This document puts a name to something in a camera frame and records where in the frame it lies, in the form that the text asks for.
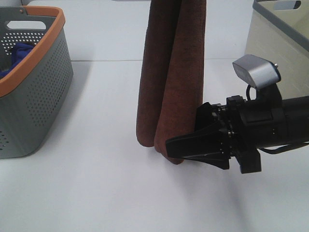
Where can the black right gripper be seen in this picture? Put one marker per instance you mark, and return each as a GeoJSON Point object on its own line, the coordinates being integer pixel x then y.
{"type": "Point", "coordinates": [237, 129]}

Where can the brown towel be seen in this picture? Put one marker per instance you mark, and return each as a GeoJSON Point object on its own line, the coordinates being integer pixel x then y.
{"type": "Point", "coordinates": [172, 73]}

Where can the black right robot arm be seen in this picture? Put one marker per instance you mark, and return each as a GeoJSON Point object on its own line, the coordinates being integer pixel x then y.
{"type": "Point", "coordinates": [296, 113]}

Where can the beige plastic storage bin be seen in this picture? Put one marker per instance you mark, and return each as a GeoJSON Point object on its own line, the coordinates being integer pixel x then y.
{"type": "Point", "coordinates": [279, 32]}

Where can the grey basket with orange rim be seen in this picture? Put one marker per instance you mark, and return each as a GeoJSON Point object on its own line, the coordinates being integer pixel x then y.
{"type": "Point", "coordinates": [32, 94]}

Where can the blue cloth in basket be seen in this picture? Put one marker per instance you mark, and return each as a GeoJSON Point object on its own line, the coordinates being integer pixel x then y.
{"type": "Point", "coordinates": [18, 53]}

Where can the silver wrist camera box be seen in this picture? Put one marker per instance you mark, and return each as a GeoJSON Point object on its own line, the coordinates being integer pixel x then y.
{"type": "Point", "coordinates": [256, 72]}

